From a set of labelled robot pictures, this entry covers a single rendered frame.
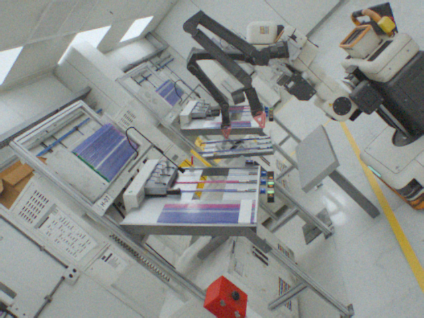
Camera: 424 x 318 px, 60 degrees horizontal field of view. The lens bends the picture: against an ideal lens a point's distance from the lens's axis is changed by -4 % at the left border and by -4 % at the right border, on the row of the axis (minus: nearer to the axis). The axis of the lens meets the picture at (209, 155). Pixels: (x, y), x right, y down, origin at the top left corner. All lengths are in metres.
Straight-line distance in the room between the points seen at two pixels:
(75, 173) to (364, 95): 1.58
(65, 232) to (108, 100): 3.55
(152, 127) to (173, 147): 0.26
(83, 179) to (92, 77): 3.56
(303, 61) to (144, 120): 1.70
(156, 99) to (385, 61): 2.02
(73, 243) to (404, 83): 1.94
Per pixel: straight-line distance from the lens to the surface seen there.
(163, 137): 3.35
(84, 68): 5.59
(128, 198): 2.18
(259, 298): 2.19
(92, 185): 2.12
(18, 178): 2.32
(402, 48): 2.07
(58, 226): 2.22
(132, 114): 3.38
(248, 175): 2.40
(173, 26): 9.97
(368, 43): 2.18
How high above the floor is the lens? 1.42
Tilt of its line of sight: 9 degrees down
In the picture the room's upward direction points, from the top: 49 degrees counter-clockwise
